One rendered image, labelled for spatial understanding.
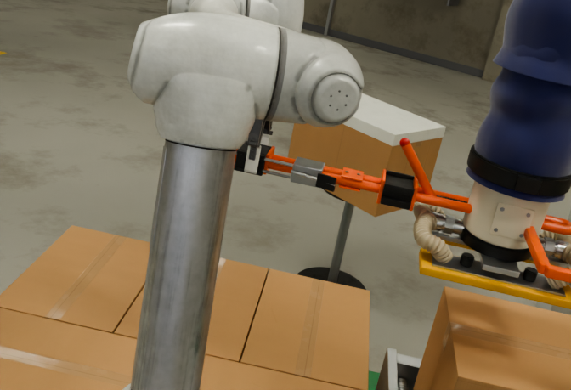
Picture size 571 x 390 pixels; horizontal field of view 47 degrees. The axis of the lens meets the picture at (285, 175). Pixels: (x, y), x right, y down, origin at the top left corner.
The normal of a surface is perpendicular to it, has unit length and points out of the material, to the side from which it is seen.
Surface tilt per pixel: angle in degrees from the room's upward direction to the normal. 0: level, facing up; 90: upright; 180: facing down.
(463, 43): 90
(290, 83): 85
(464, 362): 0
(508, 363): 0
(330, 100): 89
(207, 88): 81
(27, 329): 0
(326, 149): 90
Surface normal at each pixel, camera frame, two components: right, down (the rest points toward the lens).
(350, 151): -0.72, 0.14
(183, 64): 0.09, 0.18
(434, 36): -0.52, 0.22
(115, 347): 0.17, -0.92
